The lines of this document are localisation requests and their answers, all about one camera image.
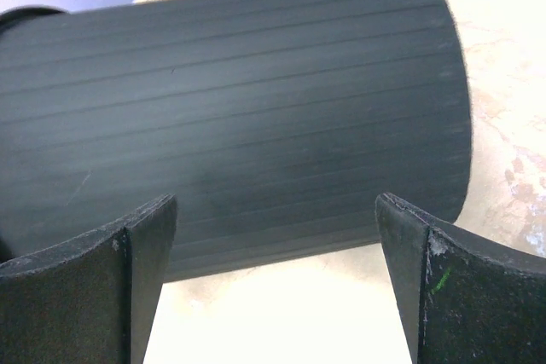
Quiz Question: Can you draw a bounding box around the large black plastic container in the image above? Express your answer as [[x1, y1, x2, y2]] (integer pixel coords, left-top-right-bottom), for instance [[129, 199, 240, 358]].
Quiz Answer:
[[1, 0, 472, 281]]

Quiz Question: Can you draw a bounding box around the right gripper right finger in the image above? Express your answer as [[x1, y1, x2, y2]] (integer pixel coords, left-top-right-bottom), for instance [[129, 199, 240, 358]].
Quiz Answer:
[[375, 194, 545, 363]]

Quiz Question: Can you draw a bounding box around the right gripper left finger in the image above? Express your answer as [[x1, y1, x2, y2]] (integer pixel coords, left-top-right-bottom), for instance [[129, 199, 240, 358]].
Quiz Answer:
[[1, 195, 177, 363]]

